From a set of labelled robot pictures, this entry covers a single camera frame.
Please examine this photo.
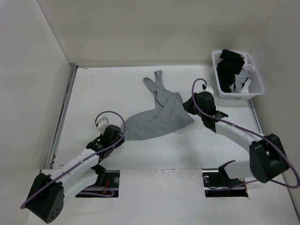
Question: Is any grey tank top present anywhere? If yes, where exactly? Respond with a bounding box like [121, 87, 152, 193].
[125, 70, 194, 141]

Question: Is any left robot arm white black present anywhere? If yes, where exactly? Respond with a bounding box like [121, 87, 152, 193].
[21, 125, 124, 224]

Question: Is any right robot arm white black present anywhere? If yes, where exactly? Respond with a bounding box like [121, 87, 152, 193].
[183, 91, 290, 183]

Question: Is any white tank top in basket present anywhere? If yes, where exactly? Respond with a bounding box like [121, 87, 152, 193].
[229, 53, 255, 94]

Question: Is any black tank top in basket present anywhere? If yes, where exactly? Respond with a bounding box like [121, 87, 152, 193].
[217, 49, 244, 93]

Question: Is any white perforated plastic basket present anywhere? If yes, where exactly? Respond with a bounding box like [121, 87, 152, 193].
[211, 51, 265, 100]

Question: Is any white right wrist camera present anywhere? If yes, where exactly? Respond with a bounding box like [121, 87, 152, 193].
[202, 84, 214, 95]

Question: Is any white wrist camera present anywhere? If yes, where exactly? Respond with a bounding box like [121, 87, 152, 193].
[202, 84, 214, 95]
[95, 117, 110, 135]

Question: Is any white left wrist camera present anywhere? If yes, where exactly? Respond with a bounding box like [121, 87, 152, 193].
[95, 117, 110, 135]

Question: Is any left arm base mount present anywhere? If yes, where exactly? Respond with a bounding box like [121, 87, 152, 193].
[75, 170, 120, 198]

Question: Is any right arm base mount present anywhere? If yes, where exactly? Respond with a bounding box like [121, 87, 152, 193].
[202, 169, 248, 197]

